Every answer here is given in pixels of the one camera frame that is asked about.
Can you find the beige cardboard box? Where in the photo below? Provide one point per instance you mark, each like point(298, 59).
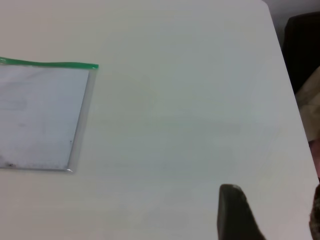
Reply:
point(310, 110)

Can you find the clear plastic zip bag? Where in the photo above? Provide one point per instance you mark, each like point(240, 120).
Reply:
point(45, 112)

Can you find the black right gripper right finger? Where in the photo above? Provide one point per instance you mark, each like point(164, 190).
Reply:
point(315, 212)

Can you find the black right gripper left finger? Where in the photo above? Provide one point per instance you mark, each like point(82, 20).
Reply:
point(233, 215)

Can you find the dark background object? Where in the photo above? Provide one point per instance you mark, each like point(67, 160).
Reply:
point(301, 50)

